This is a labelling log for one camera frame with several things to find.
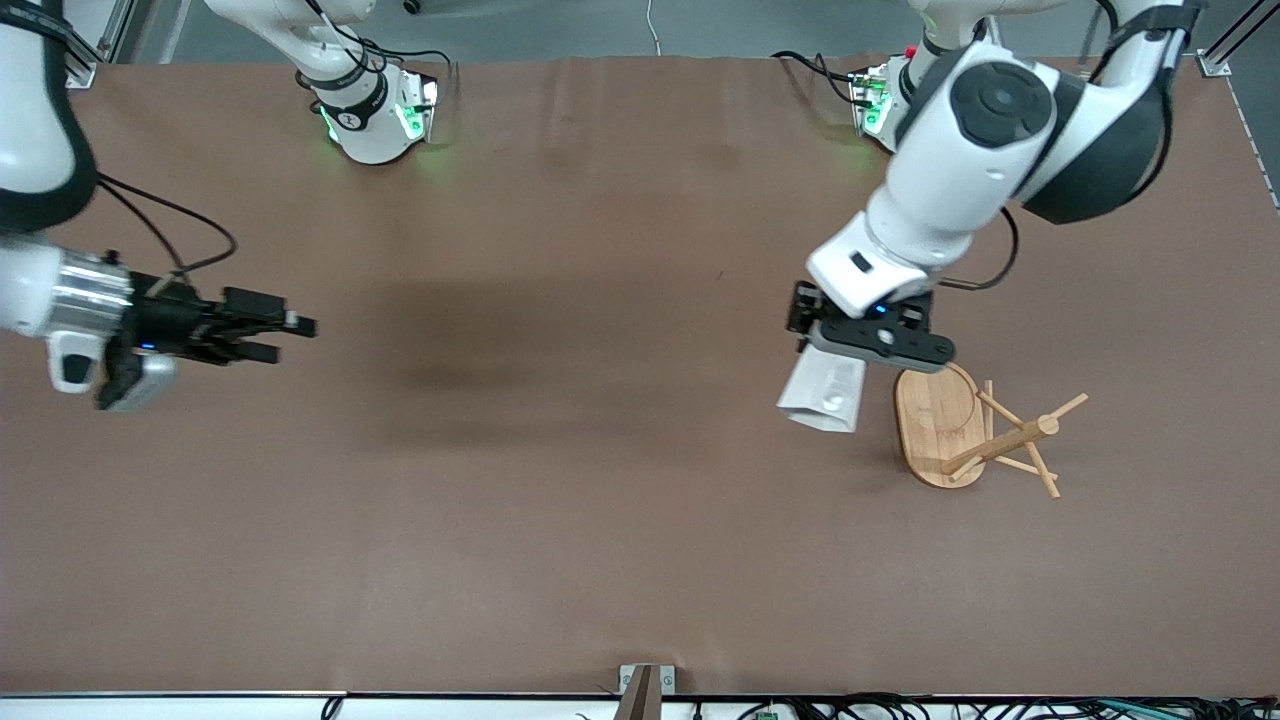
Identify grey metal camera mount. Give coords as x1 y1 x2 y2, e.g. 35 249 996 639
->
612 663 677 720

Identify white table edge rail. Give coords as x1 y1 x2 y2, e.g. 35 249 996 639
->
0 694 1280 720

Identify white faceted cup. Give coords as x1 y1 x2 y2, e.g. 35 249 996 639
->
777 346 868 435

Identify aluminium frame profile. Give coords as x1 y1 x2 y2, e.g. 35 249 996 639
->
58 0 136 91

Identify black left base cable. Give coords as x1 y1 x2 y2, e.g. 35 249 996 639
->
771 49 864 107

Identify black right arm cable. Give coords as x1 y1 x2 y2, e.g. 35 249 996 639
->
94 173 239 278

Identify wooden cup rack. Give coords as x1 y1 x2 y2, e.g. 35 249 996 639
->
893 358 1090 500

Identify brown table cover sheet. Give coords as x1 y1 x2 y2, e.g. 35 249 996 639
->
0 54 1280 699

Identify black base cable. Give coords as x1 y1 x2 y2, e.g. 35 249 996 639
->
355 44 461 97
771 49 864 107

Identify black cable bundle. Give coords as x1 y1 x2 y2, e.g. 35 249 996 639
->
735 693 1280 720

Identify black right base cable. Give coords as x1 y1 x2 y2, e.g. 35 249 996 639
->
355 44 461 97

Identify aluminium frame corner bracket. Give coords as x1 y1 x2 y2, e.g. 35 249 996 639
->
1194 0 1280 79

